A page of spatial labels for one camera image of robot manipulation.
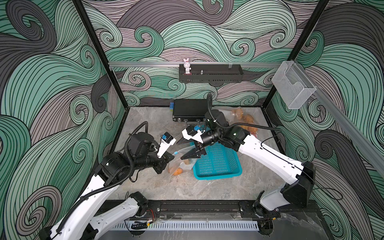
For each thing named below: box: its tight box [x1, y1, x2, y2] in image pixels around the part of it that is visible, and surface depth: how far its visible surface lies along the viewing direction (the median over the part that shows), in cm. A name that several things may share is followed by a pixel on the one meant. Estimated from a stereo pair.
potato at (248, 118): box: [243, 113, 254, 124], surface depth 109 cm
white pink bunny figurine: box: [183, 58, 192, 76], surface depth 92 cm
